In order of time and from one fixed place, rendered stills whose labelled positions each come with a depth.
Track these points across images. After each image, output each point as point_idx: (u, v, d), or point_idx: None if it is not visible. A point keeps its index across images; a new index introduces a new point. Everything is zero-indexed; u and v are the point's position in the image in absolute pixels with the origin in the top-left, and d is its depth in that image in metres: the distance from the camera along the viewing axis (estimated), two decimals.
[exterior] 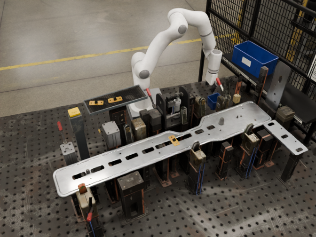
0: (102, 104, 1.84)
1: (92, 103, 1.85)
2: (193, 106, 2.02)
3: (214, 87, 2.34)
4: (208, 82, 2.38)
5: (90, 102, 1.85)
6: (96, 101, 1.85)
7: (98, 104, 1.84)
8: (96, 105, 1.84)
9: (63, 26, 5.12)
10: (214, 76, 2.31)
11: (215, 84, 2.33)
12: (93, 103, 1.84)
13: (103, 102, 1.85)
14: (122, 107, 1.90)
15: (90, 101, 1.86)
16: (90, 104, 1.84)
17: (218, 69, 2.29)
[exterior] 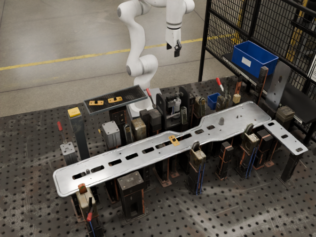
0: (102, 104, 1.84)
1: (92, 103, 1.85)
2: (193, 106, 2.02)
3: (178, 49, 1.65)
4: (169, 43, 1.69)
5: (90, 102, 1.85)
6: (96, 101, 1.85)
7: (98, 104, 1.84)
8: (96, 105, 1.84)
9: (63, 26, 5.12)
10: (176, 33, 1.62)
11: (178, 45, 1.64)
12: (93, 103, 1.84)
13: (103, 102, 1.85)
14: (122, 107, 1.90)
15: (90, 101, 1.86)
16: (90, 104, 1.84)
17: (181, 22, 1.61)
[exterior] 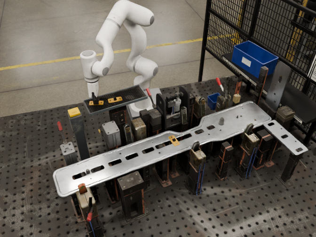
0: (102, 104, 1.84)
1: (92, 103, 1.85)
2: (193, 106, 2.02)
3: (92, 98, 1.78)
4: None
5: (90, 102, 1.85)
6: None
7: (98, 104, 1.84)
8: (96, 105, 1.84)
9: (63, 26, 5.12)
10: (90, 87, 1.71)
11: (92, 98, 1.76)
12: (93, 103, 1.84)
13: (103, 102, 1.85)
14: (122, 107, 1.90)
15: (90, 101, 1.86)
16: (90, 104, 1.84)
17: (96, 77, 1.69)
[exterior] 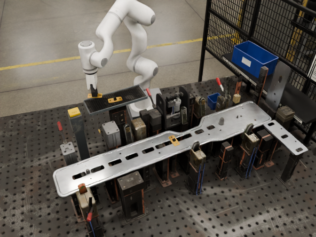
0: (101, 96, 1.80)
1: (90, 96, 1.81)
2: (193, 106, 2.02)
3: (91, 90, 1.74)
4: None
5: (89, 94, 1.82)
6: None
7: (97, 96, 1.80)
8: (95, 97, 1.80)
9: (63, 26, 5.12)
10: (89, 78, 1.67)
11: (90, 90, 1.72)
12: (92, 96, 1.81)
13: (101, 95, 1.81)
14: (122, 107, 1.90)
15: (89, 93, 1.82)
16: (89, 96, 1.80)
17: (94, 69, 1.65)
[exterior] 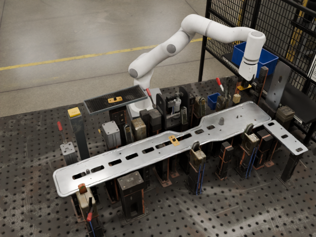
0: (250, 86, 1.82)
1: (241, 88, 1.81)
2: (193, 106, 2.02)
3: (249, 81, 1.75)
4: (243, 77, 1.76)
5: (238, 87, 1.81)
6: (243, 85, 1.82)
7: (247, 87, 1.82)
8: (246, 88, 1.81)
9: (63, 26, 5.12)
10: (254, 68, 1.68)
11: (251, 80, 1.73)
12: (242, 88, 1.81)
13: (249, 84, 1.83)
14: (122, 107, 1.90)
15: (238, 86, 1.82)
16: (240, 89, 1.80)
17: (259, 58, 1.67)
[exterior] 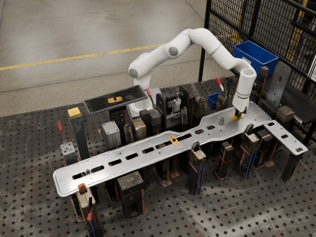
0: (243, 115, 1.99)
1: (234, 117, 1.98)
2: (193, 106, 2.02)
3: (242, 112, 1.91)
4: (236, 108, 1.92)
5: (232, 117, 1.98)
6: (237, 115, 1.99)
7: (240, 116, 1.98)
8: (240, 117, 1.98)
9: (63, 26, 5.12)
10: (246, 102, 1.85)
11: (244, 111, 1.90)
12: (236, 117, 1.98)
13: (242, 114, 2.00)
14: (122, 107, 1.90)
15: (232, 115, 1.99)
16: (234, 118, 1.97)
17: (250, 92, 1.84)
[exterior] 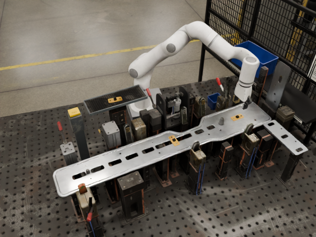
0: (243, 116, 2.00)
1: (234, 118, 1.98)
2: (193, 106, 2.02)
3: (248, 103, 1.83)
4: (239, 98, 1.86)
5: (232, 118, 1.99)
6: (236, 116, 1.99)
7: (240, 117, 1.99)
8: (239, 119, 1.98)
9: (63, 26, 5.12)
10: (248, 90, 1.79)
11: (249, 100, 1.81)
12: (236, 118, 1.98)
13: (242, 115, 2.01)
14: (122, 107, 1.90)
15: (231, 117, 1.99)
16: (234, 119, 1.98)
17: (253, 81, 1.78)
